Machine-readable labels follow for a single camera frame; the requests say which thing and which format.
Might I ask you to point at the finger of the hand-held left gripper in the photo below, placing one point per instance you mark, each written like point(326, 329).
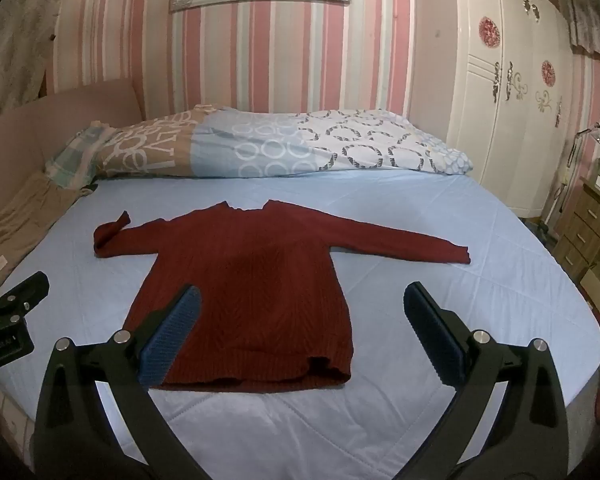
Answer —
point(30, 287)

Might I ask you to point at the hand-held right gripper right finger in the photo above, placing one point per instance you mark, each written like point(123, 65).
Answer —
point(432, 330)

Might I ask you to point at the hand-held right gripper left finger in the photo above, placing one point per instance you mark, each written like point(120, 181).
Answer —
point(172, 335)

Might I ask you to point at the dark red knit sweater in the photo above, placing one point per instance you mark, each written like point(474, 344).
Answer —
point(260, 285)

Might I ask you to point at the bed with light blue sheet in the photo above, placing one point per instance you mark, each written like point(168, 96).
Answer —
point(430, 280)

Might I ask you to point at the tan cloth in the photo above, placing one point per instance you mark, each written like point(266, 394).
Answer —
point(25, 215)

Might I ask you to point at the teal checked pillow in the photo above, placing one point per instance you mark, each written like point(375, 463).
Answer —
point(75, 157)

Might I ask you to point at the pink padded headboard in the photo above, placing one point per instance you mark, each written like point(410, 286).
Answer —
point(40, 125)

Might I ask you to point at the wooden drawer cabinet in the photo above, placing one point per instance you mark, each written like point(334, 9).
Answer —
point(587, 225)

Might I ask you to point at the desk lamp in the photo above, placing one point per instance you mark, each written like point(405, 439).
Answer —
point(572, 152)

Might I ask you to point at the grey patterned curtain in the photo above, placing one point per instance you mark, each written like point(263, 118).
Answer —
point(15, 35)

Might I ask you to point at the white ornate wardrobe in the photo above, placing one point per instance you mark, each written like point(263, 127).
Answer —
point(505, 85)

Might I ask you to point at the checked curtain valance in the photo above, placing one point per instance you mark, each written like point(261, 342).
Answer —
point(587, 25)

